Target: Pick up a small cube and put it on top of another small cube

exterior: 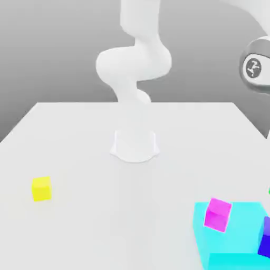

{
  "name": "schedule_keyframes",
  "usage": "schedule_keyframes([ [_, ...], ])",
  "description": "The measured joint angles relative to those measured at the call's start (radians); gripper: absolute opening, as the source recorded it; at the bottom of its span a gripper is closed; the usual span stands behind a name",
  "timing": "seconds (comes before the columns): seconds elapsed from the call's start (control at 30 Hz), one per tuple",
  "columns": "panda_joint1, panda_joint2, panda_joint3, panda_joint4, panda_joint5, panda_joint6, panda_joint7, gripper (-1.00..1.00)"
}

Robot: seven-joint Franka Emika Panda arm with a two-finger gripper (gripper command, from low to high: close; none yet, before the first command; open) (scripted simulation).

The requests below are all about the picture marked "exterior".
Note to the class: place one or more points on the small blue cube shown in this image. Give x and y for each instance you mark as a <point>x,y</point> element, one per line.
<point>265,242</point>

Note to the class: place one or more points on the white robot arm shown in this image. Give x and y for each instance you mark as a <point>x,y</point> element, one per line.
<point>135,61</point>

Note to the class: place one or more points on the large cyan box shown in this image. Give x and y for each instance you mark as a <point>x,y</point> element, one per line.
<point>236,242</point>

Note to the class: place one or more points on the small magenta cube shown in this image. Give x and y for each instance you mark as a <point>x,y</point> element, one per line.
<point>217,215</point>

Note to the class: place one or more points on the small yellow cube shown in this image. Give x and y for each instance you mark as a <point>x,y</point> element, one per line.
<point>41,189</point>

